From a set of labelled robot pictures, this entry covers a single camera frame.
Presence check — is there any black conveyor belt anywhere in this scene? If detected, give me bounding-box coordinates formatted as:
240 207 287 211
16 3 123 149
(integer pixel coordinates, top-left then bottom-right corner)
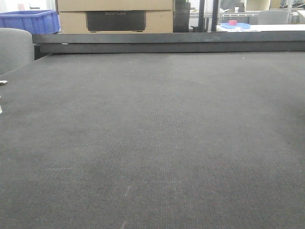
0 52 305 229

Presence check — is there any large cardboard box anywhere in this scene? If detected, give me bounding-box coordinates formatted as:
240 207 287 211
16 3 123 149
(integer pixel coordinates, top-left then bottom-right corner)
57 0 174 34

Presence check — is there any white table background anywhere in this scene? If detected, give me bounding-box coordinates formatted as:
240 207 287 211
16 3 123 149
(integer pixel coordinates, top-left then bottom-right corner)
216 23 305 31

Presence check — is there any blue tray on table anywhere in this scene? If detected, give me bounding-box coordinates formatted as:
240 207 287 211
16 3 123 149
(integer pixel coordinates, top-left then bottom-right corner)
220 23 251 29

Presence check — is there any blue plastic crate background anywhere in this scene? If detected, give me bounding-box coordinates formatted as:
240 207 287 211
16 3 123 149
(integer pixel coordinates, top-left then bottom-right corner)
0 10 60 34

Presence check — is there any grey office chair background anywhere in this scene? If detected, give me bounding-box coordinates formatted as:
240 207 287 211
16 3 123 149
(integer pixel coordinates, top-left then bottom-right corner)
257 10 288 25

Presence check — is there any grey office chair left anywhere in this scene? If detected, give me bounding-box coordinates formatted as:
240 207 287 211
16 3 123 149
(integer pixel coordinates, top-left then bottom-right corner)
0 28 34 74

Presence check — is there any black vertical post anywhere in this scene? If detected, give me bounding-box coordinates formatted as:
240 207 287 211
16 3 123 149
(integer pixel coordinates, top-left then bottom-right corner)
198 0 205 33

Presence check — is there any black conveyor end rail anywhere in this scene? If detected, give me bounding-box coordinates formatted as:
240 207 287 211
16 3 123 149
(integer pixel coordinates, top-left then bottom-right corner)
32 31 305 54

